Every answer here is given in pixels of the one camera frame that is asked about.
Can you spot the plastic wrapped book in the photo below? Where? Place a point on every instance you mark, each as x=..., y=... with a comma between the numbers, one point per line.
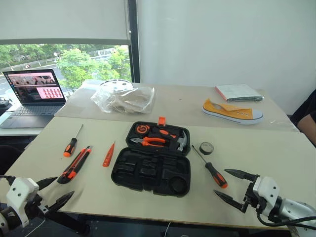
x=238, y=92

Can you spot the black orange utility knife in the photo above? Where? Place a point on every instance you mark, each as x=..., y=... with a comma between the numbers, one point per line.
x=75, y=165

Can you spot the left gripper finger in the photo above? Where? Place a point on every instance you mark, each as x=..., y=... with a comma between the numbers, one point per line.
x=61, y=200
x=47, y=182

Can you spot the black tool case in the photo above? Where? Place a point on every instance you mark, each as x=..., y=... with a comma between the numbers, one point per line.
x=150, y=170

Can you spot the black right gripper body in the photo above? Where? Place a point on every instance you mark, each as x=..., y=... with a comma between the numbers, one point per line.
x=251, y=197

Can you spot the white round perforated disc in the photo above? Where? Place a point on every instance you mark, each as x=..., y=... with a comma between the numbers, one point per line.
x=116, y=86

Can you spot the white roller blind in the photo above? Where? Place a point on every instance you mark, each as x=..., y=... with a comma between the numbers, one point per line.
x=64, y=19

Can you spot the black window frame post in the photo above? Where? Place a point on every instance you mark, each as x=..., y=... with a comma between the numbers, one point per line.
x=133, y=42

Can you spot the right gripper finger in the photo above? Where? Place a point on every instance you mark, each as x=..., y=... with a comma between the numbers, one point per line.
x=240, y=174
x=227, y=198

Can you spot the black electrical tape roll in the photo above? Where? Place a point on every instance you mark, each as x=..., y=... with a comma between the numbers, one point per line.
x=207, y=148

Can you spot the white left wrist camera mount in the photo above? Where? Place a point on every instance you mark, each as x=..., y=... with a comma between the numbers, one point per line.
x=18, y=195

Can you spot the orange black tape measure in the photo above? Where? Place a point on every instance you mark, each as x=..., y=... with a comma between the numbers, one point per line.
x=142, y=129

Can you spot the clear plastic bag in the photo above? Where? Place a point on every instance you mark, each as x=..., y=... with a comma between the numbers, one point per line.
x=126, y=100

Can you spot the yellow canvas shoe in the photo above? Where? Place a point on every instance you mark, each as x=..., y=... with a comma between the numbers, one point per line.
x=232, y=112

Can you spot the steel claw hammer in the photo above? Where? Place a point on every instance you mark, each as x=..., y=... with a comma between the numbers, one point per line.
x=182, y=143

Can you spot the black orange screwdriver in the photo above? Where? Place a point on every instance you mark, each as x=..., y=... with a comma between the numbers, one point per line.
x=214, y=174
x=71, y=146

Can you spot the person in dark clothes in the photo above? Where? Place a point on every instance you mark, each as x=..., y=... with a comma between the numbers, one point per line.
x=307, y=116

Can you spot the orange voltage tester pen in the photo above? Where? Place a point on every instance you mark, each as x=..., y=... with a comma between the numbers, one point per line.
x=108, y=156

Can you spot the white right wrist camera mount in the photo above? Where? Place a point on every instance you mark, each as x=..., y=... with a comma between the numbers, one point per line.
x=266, y=190

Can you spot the grey laptop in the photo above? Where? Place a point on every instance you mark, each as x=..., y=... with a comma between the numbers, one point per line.
x=32, y=89

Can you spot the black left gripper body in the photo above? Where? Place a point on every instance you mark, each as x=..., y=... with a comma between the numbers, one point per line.
x=37, y=206

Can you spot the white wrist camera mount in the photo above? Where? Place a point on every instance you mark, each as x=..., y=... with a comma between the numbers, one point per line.
x=266, y=190
x=18, y=195

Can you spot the white side desk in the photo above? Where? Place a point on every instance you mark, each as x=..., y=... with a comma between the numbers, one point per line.
x=14, y=132

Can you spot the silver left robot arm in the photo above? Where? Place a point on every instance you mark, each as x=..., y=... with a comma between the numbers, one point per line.
x=7, y=219

